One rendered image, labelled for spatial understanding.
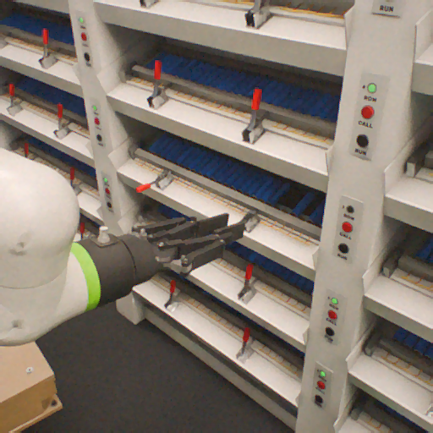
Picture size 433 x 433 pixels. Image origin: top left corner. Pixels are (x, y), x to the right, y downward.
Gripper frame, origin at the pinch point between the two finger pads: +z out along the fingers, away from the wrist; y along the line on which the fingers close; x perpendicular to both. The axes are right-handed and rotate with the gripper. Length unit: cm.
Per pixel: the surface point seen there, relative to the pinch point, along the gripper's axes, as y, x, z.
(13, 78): 120, 2, 20
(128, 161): 50, 7, 17
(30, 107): 100, 6, 16
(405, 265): -23.0, 2.3, 22.2
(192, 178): 27.1, 3.8, 18.2
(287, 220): 0.3, 3.2, 19.5
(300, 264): -6.9, 8.6, 16.2
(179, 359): 29, 62, 23
